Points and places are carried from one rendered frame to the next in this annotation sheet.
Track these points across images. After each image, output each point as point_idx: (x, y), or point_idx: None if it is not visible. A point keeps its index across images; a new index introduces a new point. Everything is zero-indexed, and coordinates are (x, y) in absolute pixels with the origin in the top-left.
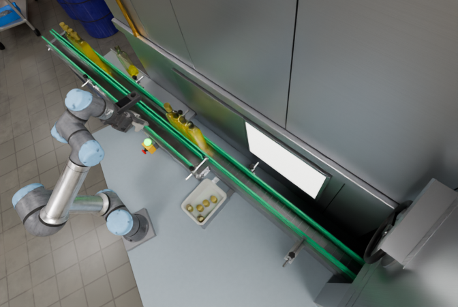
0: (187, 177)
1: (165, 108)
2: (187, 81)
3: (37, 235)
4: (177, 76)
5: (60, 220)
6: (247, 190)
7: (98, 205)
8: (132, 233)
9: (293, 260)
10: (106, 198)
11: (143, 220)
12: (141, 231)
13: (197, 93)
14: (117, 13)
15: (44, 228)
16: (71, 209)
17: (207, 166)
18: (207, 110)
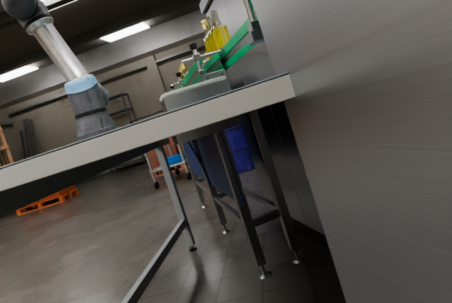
0: (185, 59)
1: (202, 21)
2: None
3: None
4: None
5: None
6: (245, 31)
7: (77, 67)
8: (84, 107)
9: (260, 29)
10: (91, 74)
11: (110, 119)
12: (97, 120)
13: None
14: None
15: None
16: (49, 38)
17: (222, 69)
18: (240, 5)
